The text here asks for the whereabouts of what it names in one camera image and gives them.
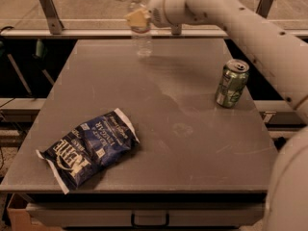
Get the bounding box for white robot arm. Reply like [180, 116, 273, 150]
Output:
[125, 0, 308, 231]

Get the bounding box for left metal bracket post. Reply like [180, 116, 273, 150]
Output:
[39, 0, 64, 35]

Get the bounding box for green soda can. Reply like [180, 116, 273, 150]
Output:
[216, 59, 249, 108]

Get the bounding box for clear acrylic barrier panel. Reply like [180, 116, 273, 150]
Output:
[0, 0, 308, 30]

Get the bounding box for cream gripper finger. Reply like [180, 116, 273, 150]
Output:
[124, 8, 150, 28]

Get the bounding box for grey table drawer with handle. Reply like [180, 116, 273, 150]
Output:
[26, 203, 264, 228]

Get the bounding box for clear plastic water bottle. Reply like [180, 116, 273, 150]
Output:
[128, 0, 152, 58]

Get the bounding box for blue Kettle chips bag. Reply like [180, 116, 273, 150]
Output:
[37, 109, 140, 194]

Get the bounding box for cardboard box under table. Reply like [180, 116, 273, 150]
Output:
[7, 194, 63, 231]

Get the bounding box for right metal bracket post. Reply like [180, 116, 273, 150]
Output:
[256, 0, 274, 18]

